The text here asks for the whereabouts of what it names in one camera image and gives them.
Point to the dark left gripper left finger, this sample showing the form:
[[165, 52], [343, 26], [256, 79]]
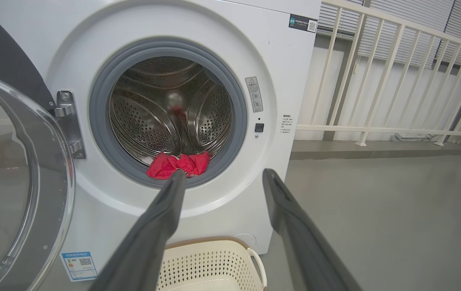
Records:
[[141, 254]]

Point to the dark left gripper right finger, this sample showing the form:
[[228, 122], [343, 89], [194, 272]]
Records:
[[311, 258]]

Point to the red basketball jersey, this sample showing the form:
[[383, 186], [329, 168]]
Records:
[[165, 165]]

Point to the black round glass washer door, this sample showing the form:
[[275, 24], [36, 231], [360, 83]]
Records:
[[8, 161]]

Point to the cream perforated laundry basket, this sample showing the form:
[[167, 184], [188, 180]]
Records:
[[214, 266]]

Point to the steel perforated washer drum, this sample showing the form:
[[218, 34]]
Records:
[[141, 121]]

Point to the black door latch socket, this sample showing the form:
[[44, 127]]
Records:
[[259, 127]]

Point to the metal door hinge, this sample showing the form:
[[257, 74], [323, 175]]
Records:
[[68, 121]]

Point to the white front-load washing machine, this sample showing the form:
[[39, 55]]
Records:
[[278, 60]]

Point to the blue energy label sticker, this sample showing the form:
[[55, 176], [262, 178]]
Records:
[[78, 266]]

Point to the round white filter cover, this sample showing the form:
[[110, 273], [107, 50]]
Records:
[[246, 239]]

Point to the grey warning sticker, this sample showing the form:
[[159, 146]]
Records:
[[254, 95]]

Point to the white metal railing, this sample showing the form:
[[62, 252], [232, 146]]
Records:
[[379, 81]]

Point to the black QR code sticker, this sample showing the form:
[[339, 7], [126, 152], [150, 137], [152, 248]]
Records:
[[303, 23]]

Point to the grey window blinds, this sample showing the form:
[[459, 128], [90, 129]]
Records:
[[424, 12]]

